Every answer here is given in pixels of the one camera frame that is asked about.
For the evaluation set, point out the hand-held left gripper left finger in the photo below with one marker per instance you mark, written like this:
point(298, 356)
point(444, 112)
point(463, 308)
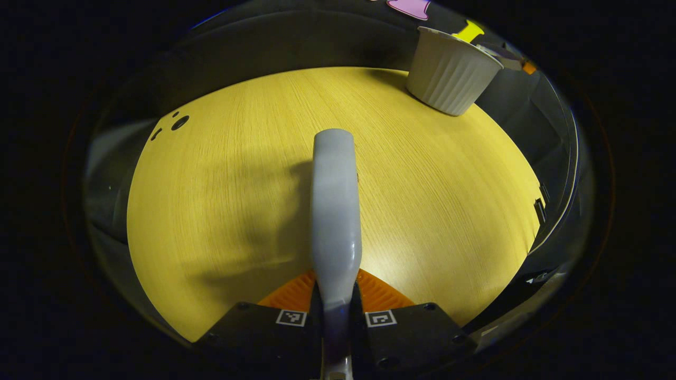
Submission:
point(264, 332)

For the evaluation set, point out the black backdrop cloth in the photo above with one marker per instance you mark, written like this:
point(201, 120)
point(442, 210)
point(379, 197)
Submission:
point(264, 47)

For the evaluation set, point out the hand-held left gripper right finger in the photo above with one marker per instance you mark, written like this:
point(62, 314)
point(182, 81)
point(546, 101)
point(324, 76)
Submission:
point(417, 332)

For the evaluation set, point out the grey dustpan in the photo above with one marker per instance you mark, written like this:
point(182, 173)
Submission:
point(501, 55)

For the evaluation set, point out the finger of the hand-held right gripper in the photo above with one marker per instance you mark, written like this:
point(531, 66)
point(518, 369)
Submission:
point(529, 67)

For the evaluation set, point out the small grey broom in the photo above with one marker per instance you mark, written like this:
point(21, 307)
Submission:
point(336, 211)

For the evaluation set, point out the white ribbed garbage bin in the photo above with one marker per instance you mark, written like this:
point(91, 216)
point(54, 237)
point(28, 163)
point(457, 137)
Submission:
point(449, 74)

